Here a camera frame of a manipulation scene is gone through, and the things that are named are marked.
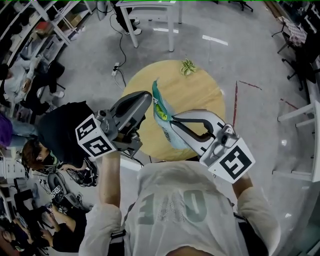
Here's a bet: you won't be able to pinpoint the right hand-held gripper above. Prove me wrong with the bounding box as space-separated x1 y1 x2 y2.
171 109 257 185

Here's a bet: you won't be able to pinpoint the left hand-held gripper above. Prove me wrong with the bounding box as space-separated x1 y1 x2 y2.
74 90 154 160

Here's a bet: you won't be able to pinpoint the person's left forearm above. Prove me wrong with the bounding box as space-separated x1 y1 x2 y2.
98 149 123 209

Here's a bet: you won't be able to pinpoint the person's right forearm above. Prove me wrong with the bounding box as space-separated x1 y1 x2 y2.
231 172 255 199

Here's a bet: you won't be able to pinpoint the small green potted plant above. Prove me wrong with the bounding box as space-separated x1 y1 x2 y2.
180 58 198 77

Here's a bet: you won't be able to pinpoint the person's white shirt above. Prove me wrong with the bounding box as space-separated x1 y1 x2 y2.
79 160 281 256

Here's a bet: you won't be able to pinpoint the white table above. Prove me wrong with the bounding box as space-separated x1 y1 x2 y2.
115 0 183 53
271 99 320 184

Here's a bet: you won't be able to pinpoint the clear plastic storage bin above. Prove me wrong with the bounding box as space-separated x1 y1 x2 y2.
37 34 65 60

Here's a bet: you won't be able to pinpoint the wide white shelving rack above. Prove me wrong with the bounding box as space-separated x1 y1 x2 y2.
0 0 94 66

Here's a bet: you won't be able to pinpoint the brown cardboard box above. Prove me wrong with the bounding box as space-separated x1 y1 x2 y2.
65 12 84 29

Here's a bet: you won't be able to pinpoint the round black bag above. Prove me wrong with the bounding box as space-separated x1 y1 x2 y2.
46 172 74 201

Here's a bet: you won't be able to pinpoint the black office chair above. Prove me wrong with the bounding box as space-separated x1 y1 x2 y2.
228 0 255 13
281 53 317 92

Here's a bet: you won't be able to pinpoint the table with checkered cloth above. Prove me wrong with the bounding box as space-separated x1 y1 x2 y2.
271 16 310 55

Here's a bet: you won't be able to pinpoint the white drawer cabinet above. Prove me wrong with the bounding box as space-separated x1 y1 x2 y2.
0 149 27 181

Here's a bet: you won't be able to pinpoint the row of black bags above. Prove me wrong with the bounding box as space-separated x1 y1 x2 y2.
7 4 36 38

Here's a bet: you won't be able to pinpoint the flat cardboard sheets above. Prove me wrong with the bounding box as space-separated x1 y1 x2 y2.
264 1 285 18

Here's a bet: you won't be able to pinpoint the black power cable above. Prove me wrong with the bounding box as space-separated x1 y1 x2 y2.
109 12 127 87

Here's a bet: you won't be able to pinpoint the tangle of black cables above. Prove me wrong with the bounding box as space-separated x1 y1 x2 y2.
65 159 99 188

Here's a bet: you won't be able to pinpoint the black shoulder strap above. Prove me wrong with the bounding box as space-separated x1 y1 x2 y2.
109 228 127 256
232 211 263 256

